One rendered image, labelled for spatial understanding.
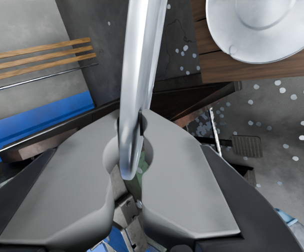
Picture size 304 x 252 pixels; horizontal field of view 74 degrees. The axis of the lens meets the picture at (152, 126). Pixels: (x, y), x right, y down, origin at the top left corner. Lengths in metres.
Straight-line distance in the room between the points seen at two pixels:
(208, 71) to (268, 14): 0.22
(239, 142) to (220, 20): 0.53
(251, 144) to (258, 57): 0.44
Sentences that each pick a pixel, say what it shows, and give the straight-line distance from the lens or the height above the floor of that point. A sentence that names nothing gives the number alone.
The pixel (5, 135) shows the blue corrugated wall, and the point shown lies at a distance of 1.87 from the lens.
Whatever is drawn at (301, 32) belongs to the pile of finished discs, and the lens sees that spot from 0.59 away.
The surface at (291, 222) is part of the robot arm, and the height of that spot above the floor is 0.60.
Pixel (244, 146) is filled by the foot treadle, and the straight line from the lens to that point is 0.97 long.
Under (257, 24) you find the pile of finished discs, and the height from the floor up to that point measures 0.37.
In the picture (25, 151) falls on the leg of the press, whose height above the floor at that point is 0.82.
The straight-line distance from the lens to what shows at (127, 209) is 0.74.
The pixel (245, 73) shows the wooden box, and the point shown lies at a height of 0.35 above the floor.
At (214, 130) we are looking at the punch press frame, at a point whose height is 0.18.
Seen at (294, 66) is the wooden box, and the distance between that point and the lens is 0.61.
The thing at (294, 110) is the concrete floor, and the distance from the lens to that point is 1.02.
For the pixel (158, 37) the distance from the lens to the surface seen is 0.29.
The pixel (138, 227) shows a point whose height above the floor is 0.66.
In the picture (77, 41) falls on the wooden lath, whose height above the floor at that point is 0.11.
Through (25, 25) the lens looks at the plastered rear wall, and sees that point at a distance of 2.05.
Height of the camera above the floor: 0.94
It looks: 38 degrees down
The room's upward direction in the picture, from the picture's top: 120 degrees counter-clockwise
